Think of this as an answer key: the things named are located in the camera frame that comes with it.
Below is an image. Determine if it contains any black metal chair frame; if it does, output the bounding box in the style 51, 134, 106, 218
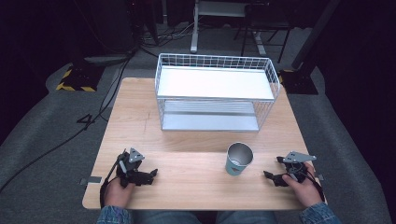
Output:
233, 2, 294, 64

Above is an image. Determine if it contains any light blue paper cup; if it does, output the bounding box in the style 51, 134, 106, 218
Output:
224, 142, 255, 177

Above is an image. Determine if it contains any person's right leg in jeans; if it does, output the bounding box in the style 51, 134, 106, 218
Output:
216, 210, 278, 224

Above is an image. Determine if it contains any person's left leg in jeans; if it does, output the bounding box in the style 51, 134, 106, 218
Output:
132, 210, 201, 224

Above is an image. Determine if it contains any dark slanted stand pole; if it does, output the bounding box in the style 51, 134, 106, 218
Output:
290, 0, 343, 71

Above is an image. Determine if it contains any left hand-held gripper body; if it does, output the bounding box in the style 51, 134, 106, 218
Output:
115, 147, 146, 189

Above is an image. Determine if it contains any black left gripper strap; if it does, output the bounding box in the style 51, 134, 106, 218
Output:
99, 151, 127, 209

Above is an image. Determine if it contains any person's left hand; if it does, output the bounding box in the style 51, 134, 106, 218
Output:
103, 176, 136, 208

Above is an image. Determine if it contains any black right gripper strap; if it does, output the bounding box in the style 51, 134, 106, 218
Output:
306, 169, 327, 203

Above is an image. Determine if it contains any black base with striped tape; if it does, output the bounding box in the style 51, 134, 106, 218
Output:
277, 68, 319, 95
55, 60, 106, 93

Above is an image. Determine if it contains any white wire shelf rack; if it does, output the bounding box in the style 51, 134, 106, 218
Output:
154, 52, 281, 133

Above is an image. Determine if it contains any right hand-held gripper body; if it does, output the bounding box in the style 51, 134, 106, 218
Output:
282, 150, 318, 184

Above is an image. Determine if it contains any bundle of floor cables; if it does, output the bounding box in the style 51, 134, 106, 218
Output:
138, 21, 195, 59

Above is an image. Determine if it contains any person's leg in jeans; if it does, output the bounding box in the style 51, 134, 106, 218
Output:
216, 210, 278, 224
132, 210, 201, 224

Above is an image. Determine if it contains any white desk leg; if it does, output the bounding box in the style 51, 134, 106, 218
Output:
190, 0, 201, 54

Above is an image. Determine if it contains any person's right hand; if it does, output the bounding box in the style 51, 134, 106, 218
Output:
281, 162, 325, 208

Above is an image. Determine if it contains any grey tape strip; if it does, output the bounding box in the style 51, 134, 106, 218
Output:
79, 175, 103, 187

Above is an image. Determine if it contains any long black floor cable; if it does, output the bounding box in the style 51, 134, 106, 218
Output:
0, 58, 133, 193

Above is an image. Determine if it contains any black gripper strap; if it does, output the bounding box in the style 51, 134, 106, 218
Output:
306, 169, 327, 203
99, 151, 127, 209

